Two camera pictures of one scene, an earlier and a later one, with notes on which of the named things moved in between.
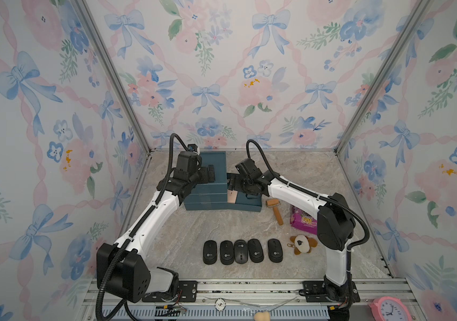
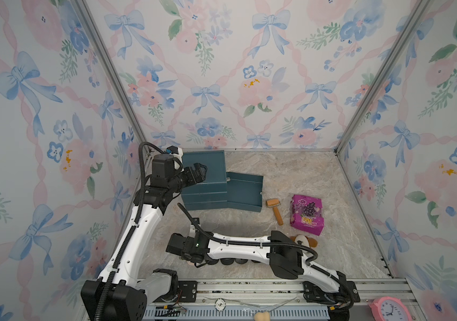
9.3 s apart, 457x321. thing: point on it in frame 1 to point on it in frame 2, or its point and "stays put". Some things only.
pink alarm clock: [387, 308] stays put
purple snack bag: [300, 219] stays put
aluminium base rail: [254, 299] stays put
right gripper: [236, 185] to [184, 256]
